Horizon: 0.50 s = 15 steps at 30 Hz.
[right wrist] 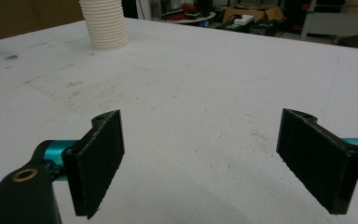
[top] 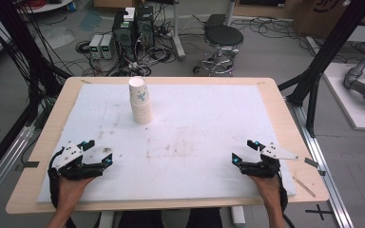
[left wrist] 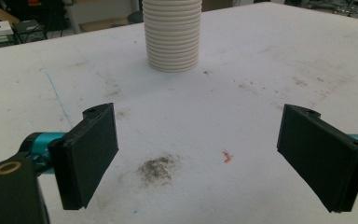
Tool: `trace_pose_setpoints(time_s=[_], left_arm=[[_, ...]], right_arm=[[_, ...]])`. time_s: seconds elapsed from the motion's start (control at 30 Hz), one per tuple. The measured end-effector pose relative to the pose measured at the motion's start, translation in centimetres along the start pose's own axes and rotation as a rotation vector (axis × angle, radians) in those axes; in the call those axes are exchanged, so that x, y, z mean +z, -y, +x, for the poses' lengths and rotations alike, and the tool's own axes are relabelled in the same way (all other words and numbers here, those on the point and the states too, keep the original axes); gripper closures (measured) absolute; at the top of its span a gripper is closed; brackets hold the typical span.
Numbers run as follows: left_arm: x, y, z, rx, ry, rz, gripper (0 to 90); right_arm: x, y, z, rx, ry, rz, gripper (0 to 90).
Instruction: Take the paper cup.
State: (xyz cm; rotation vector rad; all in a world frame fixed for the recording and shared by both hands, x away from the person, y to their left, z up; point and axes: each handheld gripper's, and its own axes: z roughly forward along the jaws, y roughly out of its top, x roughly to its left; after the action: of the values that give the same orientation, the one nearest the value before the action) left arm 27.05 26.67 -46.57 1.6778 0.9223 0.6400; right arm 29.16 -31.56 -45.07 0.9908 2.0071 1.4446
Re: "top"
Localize grey bench power supply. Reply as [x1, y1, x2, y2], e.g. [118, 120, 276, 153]
[88, 33, 104, 60]
[100, 33, 115, 61]

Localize brown cardboard box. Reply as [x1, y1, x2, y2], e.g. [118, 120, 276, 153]
[292, 0, 365, 40]

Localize white board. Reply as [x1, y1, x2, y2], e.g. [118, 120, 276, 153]
[322, 62, 365, 132]

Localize thin wooden stick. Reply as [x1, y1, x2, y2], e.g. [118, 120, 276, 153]
[292, 176, 317, 199]

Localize small white box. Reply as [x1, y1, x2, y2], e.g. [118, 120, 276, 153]
[123, 7, 137, 23]

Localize person's right hand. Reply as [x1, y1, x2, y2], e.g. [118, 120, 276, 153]
[249, 175, 283, 209]

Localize person's legs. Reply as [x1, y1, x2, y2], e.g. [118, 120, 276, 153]
[117, 207, 223, 228]

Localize aluminium rail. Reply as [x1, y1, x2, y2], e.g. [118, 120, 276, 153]
[285, 97, 355, 228]
[0, 124, 36, 213]

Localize grey stand leg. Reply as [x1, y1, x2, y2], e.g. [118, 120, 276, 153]
[170, 0, 187, 62]

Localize person's left hand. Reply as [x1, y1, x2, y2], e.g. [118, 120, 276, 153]
[56, 176, 95, 211]

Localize light wooden table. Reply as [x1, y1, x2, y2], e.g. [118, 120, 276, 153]
[5, 75, 330, 215]

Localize black round stool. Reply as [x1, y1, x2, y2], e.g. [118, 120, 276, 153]
[192, 25, 244, 77]

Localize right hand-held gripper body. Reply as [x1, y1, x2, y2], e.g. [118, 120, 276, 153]
[240, 142, 299, 179]

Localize black computer tower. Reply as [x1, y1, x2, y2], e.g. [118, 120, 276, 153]
[135, 5, 156, 49]
[111, 10, 138, 63]

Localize tangle of floor cables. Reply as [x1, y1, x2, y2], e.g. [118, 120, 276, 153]
[75, 18, 184, 78]

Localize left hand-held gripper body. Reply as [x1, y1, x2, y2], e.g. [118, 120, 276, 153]
[54, 141, 106, 181]

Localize white foam mat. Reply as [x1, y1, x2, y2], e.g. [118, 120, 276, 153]
[36, 83, 298, 204]

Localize white table leg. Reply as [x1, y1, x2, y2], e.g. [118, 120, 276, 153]
[230, 205, 247, 228]

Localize stack of white paper cups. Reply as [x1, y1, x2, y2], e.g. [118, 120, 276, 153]
[128, 75, 155, 125]

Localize black metal frame post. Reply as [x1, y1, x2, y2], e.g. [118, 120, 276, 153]
[278, 0, 365, 138]
[0, 0, 72, 188]

